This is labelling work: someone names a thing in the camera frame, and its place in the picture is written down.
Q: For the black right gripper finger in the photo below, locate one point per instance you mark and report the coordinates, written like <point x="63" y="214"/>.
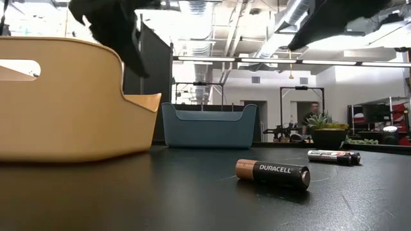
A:
<point x="316" y="33"/>

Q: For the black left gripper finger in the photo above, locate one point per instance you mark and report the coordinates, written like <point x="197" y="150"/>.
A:
<point x="133" y="56"/>

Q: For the silver black Energizer battery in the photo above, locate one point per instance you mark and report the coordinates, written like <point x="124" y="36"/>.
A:
<point x="355" y="157"/>
<point x="327" y="157"/>

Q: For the black background robot arm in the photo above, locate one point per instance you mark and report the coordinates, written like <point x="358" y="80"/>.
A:
<point x="282" y="131"/>

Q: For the black partition panel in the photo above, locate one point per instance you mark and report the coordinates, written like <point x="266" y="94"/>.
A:
<point x="154" y="70"/>

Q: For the LED light bar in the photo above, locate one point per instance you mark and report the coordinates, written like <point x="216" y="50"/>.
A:
<point x="289" y="61"/>

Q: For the yellow plastic bin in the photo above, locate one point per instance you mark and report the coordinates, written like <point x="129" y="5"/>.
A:
<point x="74" y="112"/>

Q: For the standing person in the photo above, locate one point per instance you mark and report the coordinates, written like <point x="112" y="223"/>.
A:
<point x="311" y="117"/>

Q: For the green spiky plant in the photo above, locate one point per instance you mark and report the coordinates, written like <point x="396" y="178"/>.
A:
<point x="322" y="122"/>

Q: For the metal shelf with red items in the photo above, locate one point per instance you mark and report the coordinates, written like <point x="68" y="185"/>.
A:
<point x="379" y="114"/>

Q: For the black plant pot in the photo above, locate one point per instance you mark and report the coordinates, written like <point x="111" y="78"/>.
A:
<point x="328" y="138"/>

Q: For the blue plastic bin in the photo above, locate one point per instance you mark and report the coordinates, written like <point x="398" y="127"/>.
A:
<point x="208" y="131"/>

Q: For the green garland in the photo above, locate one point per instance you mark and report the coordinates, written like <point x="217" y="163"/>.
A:
<point x="361" y="141"/>

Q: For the round black speaker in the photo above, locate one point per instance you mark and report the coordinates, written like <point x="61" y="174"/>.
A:
<point x="390" y="136"/>

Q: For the black copper Duracell battery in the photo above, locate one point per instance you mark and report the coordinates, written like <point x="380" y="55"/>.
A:
<point x="276" y="173"/>

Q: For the black rig frame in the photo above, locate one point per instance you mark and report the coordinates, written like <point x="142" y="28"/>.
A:
<point x="302" y="88"/>
<point x="199" y="84"/>

